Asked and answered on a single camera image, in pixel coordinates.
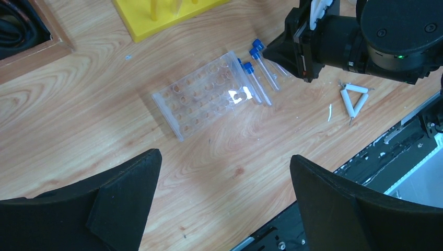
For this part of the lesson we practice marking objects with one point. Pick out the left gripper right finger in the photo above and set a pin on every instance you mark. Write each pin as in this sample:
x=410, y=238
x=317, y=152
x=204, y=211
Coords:
x=339, y=214

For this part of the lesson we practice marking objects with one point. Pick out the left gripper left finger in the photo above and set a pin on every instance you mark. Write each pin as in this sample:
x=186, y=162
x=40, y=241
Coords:
x=107, y=211

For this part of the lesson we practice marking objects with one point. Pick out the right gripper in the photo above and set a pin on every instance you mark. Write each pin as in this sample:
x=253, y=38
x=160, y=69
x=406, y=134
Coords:
x=304, y=53

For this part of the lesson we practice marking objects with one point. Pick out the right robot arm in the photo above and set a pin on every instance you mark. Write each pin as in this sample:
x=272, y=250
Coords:
x=396, y=40

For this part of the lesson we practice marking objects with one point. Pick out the blue capped tube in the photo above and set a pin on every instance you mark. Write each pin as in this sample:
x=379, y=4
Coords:
x=255, y=54
x=257, y=43
x=259, y=92
x=251, y=88

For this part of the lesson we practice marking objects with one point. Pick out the white chip fragment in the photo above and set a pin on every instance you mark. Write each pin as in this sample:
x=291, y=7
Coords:
x=330, y=112

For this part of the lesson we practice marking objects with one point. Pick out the white clay triangle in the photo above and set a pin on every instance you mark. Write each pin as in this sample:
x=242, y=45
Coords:
x=354, y=97

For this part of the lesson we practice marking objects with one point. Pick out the clear plastic tube rack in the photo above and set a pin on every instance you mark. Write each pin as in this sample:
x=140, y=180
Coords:
x=195, y=101

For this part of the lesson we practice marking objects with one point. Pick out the yellow test tube rack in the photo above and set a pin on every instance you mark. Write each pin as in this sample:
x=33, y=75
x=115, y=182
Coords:
x=145, y=18

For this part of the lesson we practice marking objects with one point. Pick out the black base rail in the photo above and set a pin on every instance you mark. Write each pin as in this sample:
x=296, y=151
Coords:
x=405, y=163

